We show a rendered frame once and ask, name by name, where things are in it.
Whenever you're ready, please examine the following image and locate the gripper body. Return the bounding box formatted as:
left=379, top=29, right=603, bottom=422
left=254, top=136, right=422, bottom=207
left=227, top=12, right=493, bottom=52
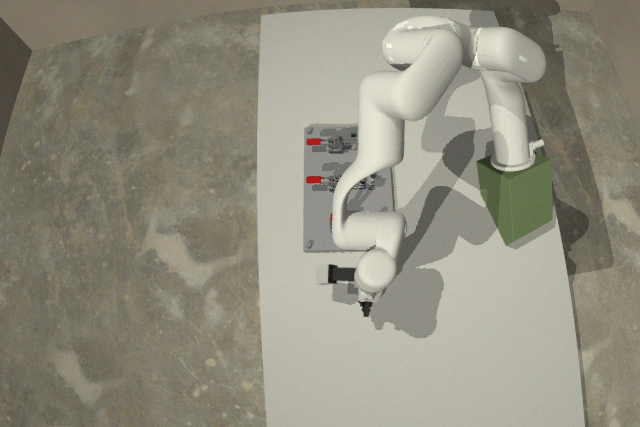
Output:
left=358, top=288, right=382, bottom=303

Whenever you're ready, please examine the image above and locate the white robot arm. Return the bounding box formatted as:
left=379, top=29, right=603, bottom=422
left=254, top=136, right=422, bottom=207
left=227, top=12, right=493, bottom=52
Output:
left=316, top=15, right=546, bottom=300

